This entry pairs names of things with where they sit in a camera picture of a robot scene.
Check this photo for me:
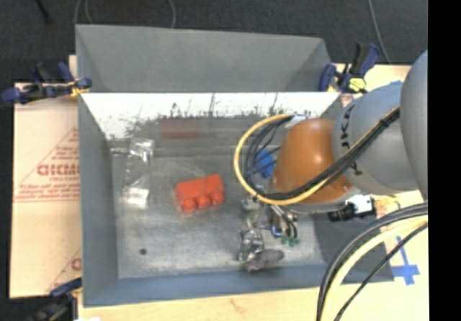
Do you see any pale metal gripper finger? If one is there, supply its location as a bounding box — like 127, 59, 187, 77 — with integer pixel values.
251, 228, 267, 260
237, 228, 254, 263

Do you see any grey purple crumpled object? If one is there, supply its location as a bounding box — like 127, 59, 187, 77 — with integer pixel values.
244, 248, 285, 273

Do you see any red toy brick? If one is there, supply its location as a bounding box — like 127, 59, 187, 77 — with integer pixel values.
174, 173, 226, 214

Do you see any grey metal bin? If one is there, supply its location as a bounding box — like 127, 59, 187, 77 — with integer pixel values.
74, 23, 394, 307

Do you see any brown cardboard board, red print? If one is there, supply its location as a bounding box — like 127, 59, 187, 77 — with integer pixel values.
8, 81, 84, 299

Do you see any black cylinder on white bracket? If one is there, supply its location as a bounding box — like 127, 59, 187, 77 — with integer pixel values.
327, 194, 376, 223

